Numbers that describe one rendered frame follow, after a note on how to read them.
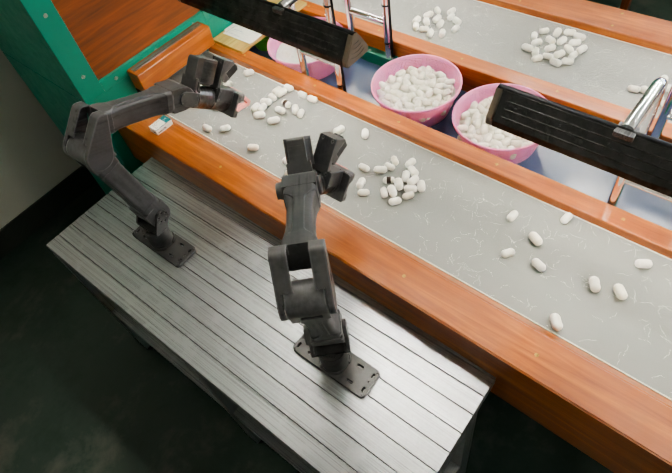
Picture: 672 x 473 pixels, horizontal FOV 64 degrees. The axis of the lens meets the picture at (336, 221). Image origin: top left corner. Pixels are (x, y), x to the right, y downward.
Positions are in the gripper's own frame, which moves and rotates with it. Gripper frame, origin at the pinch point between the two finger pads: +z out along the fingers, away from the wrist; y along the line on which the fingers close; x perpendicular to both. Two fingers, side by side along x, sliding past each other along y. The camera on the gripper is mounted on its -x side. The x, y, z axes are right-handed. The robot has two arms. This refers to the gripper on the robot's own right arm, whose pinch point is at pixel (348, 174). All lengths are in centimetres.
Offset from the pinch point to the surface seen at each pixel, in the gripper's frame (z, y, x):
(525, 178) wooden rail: 27.9, -32.3, -9.8
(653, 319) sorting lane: 12, -69, 2
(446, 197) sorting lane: 19.6, -18.2, 0.7
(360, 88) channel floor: 50, 31, -10
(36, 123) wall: 23, 160, 51
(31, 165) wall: 22, 159, 70
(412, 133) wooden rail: 29.2, 0.1, -8.4
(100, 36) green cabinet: -3, 89, -5
